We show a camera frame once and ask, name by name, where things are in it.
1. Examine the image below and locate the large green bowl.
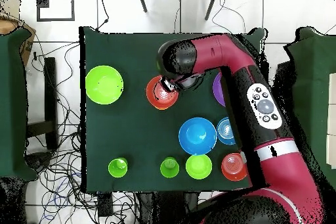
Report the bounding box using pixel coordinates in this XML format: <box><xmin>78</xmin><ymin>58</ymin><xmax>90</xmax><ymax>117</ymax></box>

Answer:
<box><xmin>85</xmin><ymin>65</ymin><xmax>124</xmax><ymax>106</ymax></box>

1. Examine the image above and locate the green stepped cup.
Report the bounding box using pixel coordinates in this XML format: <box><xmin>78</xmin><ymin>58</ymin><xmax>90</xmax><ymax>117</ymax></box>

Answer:
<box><xmin>108</xmin><ymin>157</ymin><xmax>129</xmax><ymax>179</ymax></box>

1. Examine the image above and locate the small blue bowl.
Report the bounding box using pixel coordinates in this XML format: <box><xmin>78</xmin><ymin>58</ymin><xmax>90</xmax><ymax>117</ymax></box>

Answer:
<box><xmin>216</xmin><ymin>116</ymin><xmax>236</xmax><ymax>146</ymax></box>

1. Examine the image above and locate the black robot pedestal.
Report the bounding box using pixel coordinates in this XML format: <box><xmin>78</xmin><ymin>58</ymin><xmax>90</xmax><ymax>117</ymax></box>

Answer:
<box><xmin>136</xmin><ymin>191</ymin><xmax>201</xmax><ymax>224</ymax></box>

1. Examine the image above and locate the black box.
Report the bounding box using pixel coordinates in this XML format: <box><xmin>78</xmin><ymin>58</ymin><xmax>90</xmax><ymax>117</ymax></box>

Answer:
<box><xmin>272</xmin><ymin>60</ymin><xmax>296</xmax><ymax>104</ymax></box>

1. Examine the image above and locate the black tripod leg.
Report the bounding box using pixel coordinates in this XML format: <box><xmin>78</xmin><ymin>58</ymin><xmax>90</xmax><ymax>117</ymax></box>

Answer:
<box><xmin>136</xmin><ymin>0</ymin><xmax>148</xmax><ymax>14</ymax></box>
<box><xmin>204</xmin><ymin>0</ymin><xmax>221</xmax><ymax>22</ymax></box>

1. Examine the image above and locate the brown cardboard box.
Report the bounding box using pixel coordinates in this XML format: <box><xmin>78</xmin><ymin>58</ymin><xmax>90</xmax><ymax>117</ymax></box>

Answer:
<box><xmin>0</xmin><ymin>18</ymin><xmax>37</xmax><ymax>65</ymax></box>

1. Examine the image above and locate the large blue bowl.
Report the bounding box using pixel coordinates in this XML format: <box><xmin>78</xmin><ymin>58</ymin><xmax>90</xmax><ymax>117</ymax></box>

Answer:
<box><xmin>178</xmin><ymin>116</ymin><xmax>218</xmax><ymax>156</ymax></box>

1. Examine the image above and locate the green cloth side table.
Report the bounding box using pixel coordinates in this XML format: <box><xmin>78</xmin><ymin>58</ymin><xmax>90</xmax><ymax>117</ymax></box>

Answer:
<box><xmin>0</xmin><ymin>28</ymin><xmax>38</xmax><ymax>182</ymax></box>
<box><xmin>283</xmin><ymin>26</ymin><xmax>336</xmax><ymax>198</ymax></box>

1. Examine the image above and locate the purple bowl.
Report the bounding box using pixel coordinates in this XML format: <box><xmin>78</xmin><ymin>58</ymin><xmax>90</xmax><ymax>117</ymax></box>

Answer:
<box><xmin>212</xmin><ymin>72</ymin><xmax>226</xmax><ymax>108</ymax></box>

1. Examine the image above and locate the small light green bowl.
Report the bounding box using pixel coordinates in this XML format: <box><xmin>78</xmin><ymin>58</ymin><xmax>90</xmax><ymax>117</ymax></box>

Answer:
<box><xmin>185</xmin><ymin>154</ymin><xmax>213</xmax><ymax>181</ymax></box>

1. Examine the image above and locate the dark green tablecloth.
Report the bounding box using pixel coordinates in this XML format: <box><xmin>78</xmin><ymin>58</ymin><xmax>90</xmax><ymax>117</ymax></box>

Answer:
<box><xmin>79</xmin><ymin>26</ymin><xmax>266</xmax><ymax>193</ymax></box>

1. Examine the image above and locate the black floor stand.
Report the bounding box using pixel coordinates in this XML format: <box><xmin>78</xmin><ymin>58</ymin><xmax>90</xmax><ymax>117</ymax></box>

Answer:
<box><xmin>26</xmin><ymin>56</ymin><xmax>59</xmax><ymax>151</ymax></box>

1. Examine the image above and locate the orange bowl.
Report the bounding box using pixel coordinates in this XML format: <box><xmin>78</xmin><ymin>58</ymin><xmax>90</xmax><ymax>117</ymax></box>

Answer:
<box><xmin>220</xmin><ymin>152</ymin><xmax>248</xmax><ymax>182</ymax></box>
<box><xmin>146</xmin><ymin>75</ymin><xmax>180</xmax><ymax>111</ymax></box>

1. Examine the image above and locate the grey stand base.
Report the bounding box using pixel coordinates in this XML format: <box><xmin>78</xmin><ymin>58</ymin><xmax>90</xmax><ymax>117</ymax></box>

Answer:
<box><xmin>24</xmin><ymin>151</ymin><xmax>53</xmax><ymax>173</ymax></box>

